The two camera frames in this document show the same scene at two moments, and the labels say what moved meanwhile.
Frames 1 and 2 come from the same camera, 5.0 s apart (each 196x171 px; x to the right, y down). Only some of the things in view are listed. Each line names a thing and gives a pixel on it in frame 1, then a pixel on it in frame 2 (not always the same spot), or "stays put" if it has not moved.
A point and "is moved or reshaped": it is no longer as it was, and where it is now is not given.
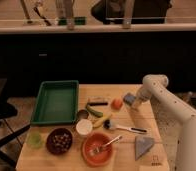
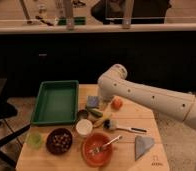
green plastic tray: [56, 102] stays put
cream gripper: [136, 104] -> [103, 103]
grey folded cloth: [142, 145] stays put
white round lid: [84, 126] stays put
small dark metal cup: [82, 114] stays put
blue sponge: [129, 98] is moved or reshaped
